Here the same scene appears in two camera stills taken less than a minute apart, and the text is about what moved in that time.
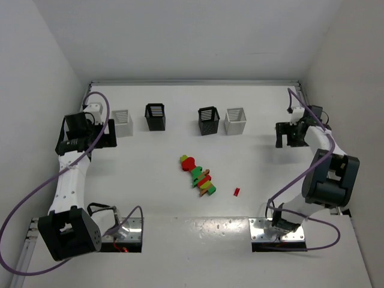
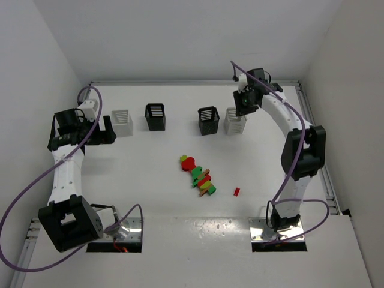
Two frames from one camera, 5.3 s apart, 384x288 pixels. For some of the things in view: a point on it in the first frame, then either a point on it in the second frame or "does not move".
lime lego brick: [183, 157] does not move
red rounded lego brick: [188, 164] does not move
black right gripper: [282, 134] to [237, 104]
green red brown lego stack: [202, 179] does not move
